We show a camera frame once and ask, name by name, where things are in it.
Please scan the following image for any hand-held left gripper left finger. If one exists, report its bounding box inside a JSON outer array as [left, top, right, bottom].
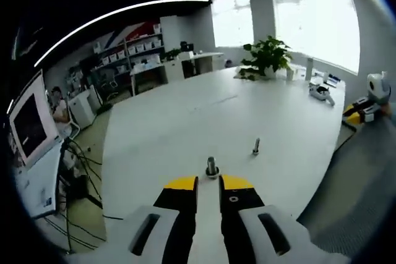
[[63, 176, 199, 264]]

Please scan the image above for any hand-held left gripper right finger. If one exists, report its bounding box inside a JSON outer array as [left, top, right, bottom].
[[218, 174, 350, 264]]

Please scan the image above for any large steel threaded stud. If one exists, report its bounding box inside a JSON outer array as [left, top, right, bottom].
[[205, 156, 220, 179]]

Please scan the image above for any person's right hand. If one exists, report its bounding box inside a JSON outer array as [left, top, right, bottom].
[[379, 101, 395, 117]]

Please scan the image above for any white handheld controller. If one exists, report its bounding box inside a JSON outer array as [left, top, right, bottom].
[[308, 82, 337, 106]]

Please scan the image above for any white upright box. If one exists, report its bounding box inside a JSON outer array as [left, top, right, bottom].
[[304, 57, 314, 82]]

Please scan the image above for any grey mesh office chair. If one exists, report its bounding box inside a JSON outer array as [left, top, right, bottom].
[[296, 115, 394, 255]]

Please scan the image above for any potted green plant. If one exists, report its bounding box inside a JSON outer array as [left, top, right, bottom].
[[236, 35, 293, 80]]

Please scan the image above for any white office chair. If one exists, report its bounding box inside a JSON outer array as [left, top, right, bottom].
[[66, 115, 81, 137]]

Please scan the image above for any white low cabinet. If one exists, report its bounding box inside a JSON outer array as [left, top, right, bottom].
[[67, 89, 103, 130]]

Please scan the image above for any white standing desk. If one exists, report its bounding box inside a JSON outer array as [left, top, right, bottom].
[[12, 140, 67, 220]]

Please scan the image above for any grey swivel chair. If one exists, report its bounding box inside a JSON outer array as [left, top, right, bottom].
[[101, 69, 120, 98]]

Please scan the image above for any white office desk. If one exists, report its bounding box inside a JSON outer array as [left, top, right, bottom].
[[163, 50, 225, 79]]

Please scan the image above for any metal shelving unit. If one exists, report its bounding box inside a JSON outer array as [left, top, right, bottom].
[[92, 21, 165, 92]]

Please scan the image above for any row of white storage bins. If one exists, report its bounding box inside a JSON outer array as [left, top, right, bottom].
[[94, 40, 163, 66]]

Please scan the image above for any white framed computer monitor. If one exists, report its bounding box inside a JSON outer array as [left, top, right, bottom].
[[8, 70, 62, 169]]

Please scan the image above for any long ceiling light strip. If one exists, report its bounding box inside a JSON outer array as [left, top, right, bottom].
[[33, 0, 212, 69]]

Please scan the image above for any black floor cable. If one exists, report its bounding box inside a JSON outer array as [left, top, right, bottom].
[[43, 146, 124, 254]]

